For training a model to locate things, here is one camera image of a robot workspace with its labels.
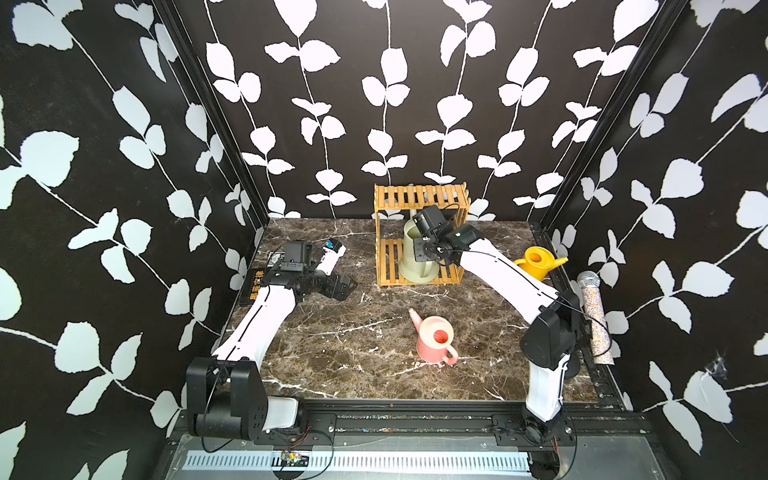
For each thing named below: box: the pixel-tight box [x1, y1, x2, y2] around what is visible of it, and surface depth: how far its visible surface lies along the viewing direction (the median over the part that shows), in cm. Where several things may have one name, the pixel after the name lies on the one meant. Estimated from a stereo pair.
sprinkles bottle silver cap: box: [577, 271, 615, 365], surface depth 73 cm
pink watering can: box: [409, 308, 459, 365], surface depth 81 cm
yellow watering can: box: [515, 246, 569, 282], surface depth 98 cm
